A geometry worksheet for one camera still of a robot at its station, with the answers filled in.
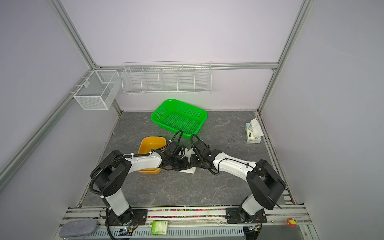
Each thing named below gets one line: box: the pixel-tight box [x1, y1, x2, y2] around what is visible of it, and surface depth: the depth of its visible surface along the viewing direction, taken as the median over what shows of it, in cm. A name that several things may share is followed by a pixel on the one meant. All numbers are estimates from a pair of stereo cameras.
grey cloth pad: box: [59, 219, 99, 238], surface depth 71 cm
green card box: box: [150, 220, 169, 235], surface depth 71 cm
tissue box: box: [245, 118, 264, 144], surface depth 102 cm
